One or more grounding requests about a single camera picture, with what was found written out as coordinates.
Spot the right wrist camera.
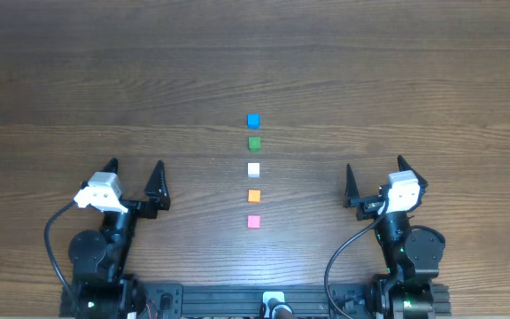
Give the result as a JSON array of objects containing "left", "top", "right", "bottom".
[{"left": 378, "top": 170, "right": 422, "bottom": 214}]

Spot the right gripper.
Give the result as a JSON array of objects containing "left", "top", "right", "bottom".
[{"left": 343, "top": 154, "right": 429, "bottom": 222}]

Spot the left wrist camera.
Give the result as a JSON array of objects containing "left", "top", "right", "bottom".
[{"left": 73, "top": 171, "right": 130, "bottom": 214}]

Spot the mounting rail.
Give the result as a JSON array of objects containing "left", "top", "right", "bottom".
[{"left": 58, "top": 282, "right": 453, "bottom": 319}]

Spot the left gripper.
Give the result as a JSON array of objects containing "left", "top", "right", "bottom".
[{"left": 99, "top": 157, "right": 172, "bottom": 221}]

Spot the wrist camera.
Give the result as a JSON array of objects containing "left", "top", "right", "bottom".
[
  {"left": 378, "top": 170, "right": 422, "bottom": 214},
  {"left": 73, "top": 171, "right": 130, "bottom": 214}
]

